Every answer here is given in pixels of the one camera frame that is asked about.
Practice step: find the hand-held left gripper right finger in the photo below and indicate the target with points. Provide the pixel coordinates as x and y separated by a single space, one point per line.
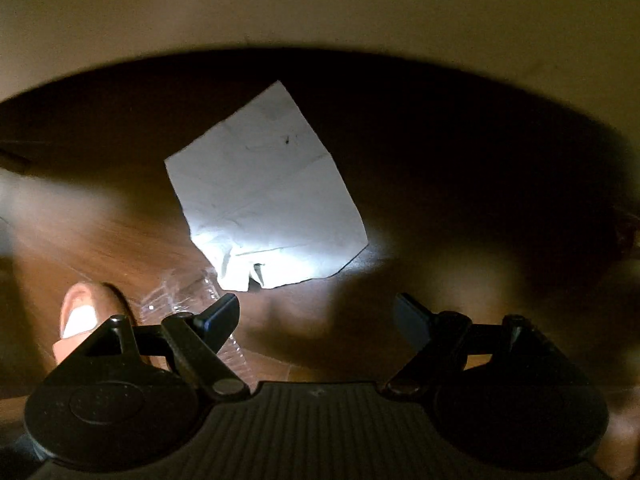
412 317

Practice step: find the white paper sheet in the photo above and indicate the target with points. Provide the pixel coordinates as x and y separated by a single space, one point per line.
270 190

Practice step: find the clear plastic wrapper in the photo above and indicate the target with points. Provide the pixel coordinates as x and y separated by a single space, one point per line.
187 297

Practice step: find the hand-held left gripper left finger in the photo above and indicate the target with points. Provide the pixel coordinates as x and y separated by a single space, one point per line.
222 314

